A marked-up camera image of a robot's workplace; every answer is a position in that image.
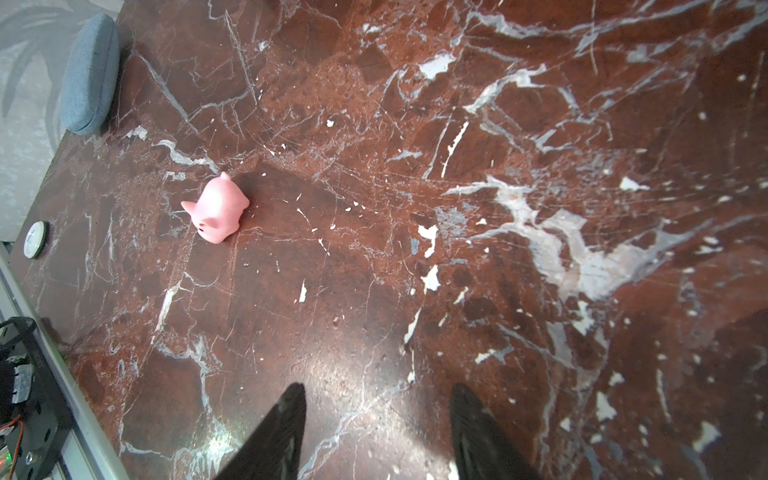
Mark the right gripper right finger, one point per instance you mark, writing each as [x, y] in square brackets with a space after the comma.
[481, 449]

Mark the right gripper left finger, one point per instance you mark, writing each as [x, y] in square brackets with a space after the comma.
[273, 449]

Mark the pale green oval object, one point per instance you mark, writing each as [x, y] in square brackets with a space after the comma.
[35, 239]

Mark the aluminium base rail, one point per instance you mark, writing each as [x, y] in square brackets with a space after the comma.
[48, 431]

